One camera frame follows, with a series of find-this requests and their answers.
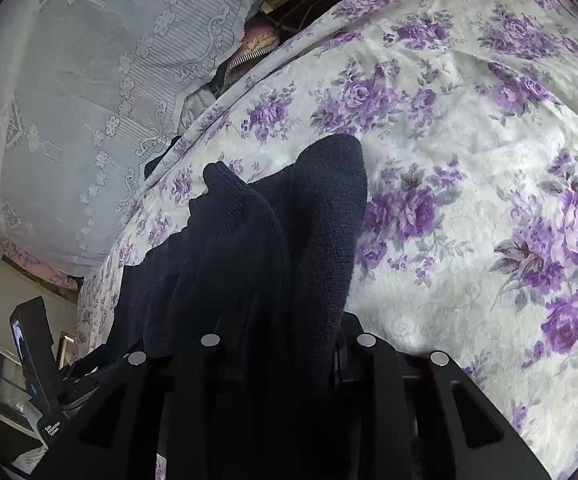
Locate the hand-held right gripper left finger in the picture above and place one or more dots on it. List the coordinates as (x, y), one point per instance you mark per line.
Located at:
(204, 375)

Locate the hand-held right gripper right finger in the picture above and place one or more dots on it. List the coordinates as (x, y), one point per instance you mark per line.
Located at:
(369, 375)

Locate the wooden frame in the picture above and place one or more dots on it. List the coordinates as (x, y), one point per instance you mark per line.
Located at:
(64, 347)

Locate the white lace cover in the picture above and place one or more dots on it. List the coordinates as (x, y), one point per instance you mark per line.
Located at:
(94, 85)

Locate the pink zippered pillow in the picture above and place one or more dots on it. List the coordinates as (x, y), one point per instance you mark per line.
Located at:
(241, 65)

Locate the purple floral bedsheet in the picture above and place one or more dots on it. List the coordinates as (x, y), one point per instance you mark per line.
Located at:
(469, 160)

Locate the navy knit cardigan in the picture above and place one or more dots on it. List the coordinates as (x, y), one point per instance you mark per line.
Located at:
(249, 260)

